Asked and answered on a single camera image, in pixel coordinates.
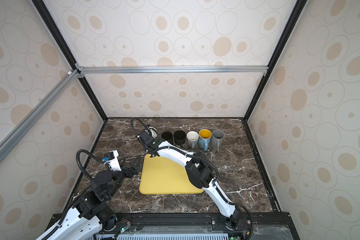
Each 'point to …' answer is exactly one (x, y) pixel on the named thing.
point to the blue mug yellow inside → (204, 138)
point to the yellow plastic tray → (160, 175)
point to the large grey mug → (217, 138)
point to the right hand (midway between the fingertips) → (151, 141)
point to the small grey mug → (192, 137)
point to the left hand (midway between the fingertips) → (137, 156)
